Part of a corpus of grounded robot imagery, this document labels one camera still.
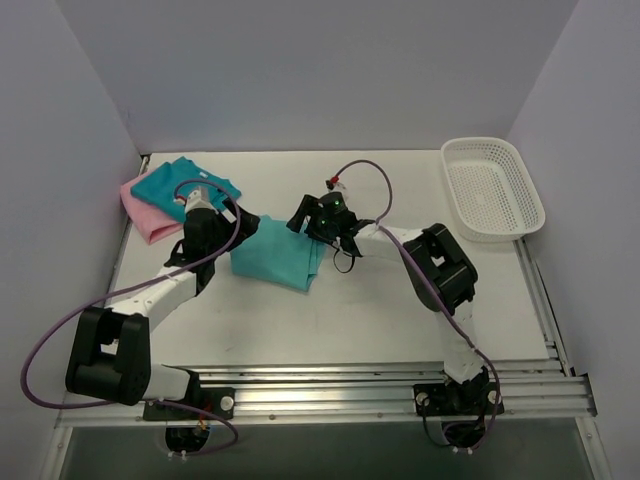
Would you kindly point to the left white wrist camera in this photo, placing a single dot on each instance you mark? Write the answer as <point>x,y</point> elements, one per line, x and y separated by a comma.
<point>196,199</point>

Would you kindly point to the aluminium frame rail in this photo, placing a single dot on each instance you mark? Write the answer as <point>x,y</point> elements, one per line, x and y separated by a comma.
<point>352,347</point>

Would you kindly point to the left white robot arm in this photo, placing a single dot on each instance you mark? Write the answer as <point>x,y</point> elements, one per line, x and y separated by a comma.
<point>111,354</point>

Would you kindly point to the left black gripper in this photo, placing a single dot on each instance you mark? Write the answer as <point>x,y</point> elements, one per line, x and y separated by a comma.
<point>236,218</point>

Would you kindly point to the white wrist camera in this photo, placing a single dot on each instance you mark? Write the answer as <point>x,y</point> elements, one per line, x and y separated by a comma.
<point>196,199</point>
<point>334,184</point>

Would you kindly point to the mint green t shirt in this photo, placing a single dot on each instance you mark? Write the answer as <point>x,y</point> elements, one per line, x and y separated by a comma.
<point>277,255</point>

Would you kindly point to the white perforated plastic basket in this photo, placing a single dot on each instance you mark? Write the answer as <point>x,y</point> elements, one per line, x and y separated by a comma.
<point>490,192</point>

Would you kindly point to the folded pink t shirt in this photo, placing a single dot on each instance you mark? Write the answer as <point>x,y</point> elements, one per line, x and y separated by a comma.
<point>152,224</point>

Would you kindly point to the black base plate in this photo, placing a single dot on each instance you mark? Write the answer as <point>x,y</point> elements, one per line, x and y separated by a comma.
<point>219,401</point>
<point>439,399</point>

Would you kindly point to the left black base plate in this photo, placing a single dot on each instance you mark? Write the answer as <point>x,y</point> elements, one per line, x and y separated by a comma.
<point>219,401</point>

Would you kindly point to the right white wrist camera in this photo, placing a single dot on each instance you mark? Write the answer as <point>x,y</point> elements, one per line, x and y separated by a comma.
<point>334,184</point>

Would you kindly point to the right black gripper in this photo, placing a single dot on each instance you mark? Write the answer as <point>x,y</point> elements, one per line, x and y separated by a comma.
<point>310,220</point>

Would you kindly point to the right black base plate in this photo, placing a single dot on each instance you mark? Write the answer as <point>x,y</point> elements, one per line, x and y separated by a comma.
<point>439,399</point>

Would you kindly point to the folded teal t shirt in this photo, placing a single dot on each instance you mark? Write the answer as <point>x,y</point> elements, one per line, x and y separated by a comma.
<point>157,188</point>

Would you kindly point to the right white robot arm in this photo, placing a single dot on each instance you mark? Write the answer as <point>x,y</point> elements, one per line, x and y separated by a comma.
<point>441,274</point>

